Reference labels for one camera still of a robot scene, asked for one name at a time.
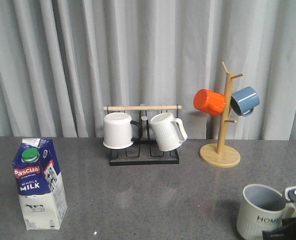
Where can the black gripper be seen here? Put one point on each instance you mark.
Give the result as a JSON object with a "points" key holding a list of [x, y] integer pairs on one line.
{"points": [[285, 232]]}

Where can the white HOME mug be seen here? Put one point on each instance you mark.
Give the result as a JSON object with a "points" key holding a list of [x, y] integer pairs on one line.
{"points": [[262, 209]]}

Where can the Pascual whole milk carton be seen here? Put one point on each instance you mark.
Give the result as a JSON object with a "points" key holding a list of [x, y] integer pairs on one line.
{"points": [[40, 185]]}

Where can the wooden mug tree stand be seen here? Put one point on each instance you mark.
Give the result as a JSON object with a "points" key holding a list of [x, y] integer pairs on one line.
{"points": [[219, 154]]}

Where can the blue enamel mug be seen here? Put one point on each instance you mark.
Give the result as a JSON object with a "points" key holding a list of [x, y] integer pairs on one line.
{"points": [[244, 101]]}

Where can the orange enamel mug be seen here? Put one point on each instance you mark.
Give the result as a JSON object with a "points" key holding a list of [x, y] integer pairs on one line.
{"points": [[209, 102]]}

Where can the white ribbed mug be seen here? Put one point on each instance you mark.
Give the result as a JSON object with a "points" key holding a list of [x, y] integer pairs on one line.
{"points": [[169, 131]]}

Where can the grey curtain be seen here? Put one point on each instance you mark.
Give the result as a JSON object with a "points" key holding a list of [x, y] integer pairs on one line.
{"points": [[63, 61]]}

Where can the black wire mug rack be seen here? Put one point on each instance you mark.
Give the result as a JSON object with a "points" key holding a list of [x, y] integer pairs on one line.
{"points": [[144, 151]]}

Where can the white mug black handle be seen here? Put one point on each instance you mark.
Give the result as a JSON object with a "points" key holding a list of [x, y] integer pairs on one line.
{"points": [[118, 131]]}

